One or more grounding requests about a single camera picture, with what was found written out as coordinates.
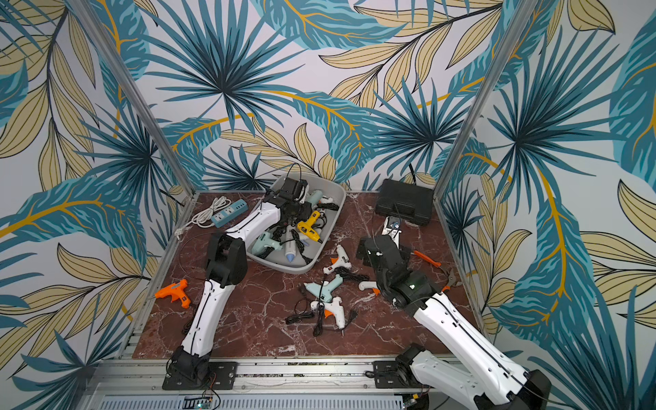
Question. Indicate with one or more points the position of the white glue gun red switch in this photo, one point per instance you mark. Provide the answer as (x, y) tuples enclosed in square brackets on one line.
[(342, 261)]

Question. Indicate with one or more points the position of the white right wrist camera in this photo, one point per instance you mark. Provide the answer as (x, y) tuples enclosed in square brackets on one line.
[(392, 228)]

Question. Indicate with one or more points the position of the large mint green glue gun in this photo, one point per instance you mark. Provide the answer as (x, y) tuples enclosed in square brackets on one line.
[(317, 200)]

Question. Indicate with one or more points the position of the white glue gun long nozzle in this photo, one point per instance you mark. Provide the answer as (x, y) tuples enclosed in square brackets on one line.
[(369, 285)]

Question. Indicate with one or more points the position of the white glue gun orange trigger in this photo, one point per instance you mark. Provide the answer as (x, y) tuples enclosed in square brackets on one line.
[(335, 309)]

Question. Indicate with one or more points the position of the front aluminium rail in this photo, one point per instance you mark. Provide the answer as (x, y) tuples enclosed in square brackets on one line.
[(354, 382)]

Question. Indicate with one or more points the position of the black tool case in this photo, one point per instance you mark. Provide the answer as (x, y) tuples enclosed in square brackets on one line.
[(406, 201)]

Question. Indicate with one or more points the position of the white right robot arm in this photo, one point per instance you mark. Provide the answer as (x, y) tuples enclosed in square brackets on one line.
[(461, 333)]

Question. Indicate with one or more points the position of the aluminium frame post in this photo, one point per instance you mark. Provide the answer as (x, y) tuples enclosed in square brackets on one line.
[(497, 65), (99, 36)]

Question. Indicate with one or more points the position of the right aluminium frame post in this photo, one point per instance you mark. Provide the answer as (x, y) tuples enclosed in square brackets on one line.
[(497, 65)]

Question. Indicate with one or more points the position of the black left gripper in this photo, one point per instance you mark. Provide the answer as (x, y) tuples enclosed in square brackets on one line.
[(307, 210)]

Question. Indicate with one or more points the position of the small mint glue gun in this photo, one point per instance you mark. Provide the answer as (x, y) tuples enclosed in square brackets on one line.
[(323, 292)]

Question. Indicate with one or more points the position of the left aluminium frame post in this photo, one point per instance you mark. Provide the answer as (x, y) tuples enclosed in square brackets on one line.
[(99, 36)]

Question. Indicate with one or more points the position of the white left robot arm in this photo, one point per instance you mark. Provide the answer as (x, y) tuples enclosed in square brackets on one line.
[(226, 267)]

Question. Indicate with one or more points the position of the white blue-tip glue gun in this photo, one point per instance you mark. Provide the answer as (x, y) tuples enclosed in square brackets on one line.
[(291, 249)]

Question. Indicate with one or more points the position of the grey plastic storage box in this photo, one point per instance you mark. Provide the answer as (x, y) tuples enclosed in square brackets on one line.
[(277, 259)]

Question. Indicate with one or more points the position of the orange handled pliers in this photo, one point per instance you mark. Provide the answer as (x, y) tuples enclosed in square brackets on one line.
[(452, 280)]

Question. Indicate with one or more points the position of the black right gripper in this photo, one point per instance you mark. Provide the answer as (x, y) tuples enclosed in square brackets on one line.
[(379, 248)]

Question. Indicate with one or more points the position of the teal power strip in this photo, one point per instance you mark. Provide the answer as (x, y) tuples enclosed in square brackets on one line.
[(230, 213)]

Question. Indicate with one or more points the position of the yellow glue gun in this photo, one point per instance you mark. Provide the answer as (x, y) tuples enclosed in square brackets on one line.
[(306, 227)]

